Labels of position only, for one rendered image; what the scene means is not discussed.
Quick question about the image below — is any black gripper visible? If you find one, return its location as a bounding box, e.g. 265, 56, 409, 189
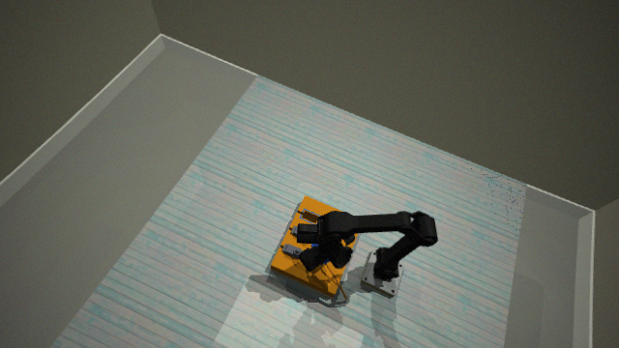
299, 235, 355, 271

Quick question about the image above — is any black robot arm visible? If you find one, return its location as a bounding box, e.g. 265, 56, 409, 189
297, 211, 438, 282

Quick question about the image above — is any orange flat block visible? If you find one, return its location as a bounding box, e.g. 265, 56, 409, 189
271, 196, 345, 298

